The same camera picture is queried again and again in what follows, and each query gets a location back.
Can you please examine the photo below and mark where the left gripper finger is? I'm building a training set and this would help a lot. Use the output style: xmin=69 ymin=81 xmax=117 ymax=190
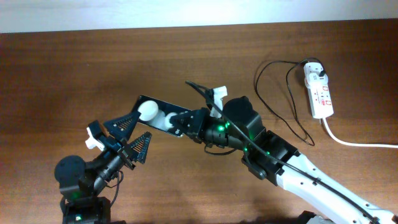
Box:
xmin=127 ymin=132 xmax=152 ymax=164
xmin=103 ymin=111 xmax=141 ymax=140

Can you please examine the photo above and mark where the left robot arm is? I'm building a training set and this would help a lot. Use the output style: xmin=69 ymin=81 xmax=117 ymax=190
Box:
xmin=54 ymin=111 xmax=152 ymax=223

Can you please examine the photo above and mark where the black smartphone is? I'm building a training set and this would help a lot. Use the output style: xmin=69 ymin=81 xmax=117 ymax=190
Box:
xmin=132 ymin=95 xmax=190 ymax=138

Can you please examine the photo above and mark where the white power strip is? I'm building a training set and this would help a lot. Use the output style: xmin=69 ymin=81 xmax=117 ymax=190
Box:
xmin=307 ymin=84 xmax=334 ymax=119

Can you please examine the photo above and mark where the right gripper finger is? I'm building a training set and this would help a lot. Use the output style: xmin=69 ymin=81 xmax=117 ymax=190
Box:
xmin=174 ymin=123 xmax=190 ymax=138
xmin=170 ymin=111 xmax=193 ymax=124

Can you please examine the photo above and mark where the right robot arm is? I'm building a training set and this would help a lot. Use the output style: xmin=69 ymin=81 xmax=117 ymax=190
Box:
xmin=167 ymin=96 xmax=397 ymax=224

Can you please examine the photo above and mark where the white USB charger adapter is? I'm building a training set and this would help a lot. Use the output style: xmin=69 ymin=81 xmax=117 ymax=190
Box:
xmin=303 ymin=62 xmax=328 ymax=88

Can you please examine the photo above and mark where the white power strip cord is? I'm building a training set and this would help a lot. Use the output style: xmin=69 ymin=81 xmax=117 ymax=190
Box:
xmin=320 ymin=117 xmax=398 ymax=149

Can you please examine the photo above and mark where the black charging cable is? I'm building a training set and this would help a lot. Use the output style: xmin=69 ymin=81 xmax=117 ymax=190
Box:
xmin=253 ymin=57 xmax=327 ymax=147

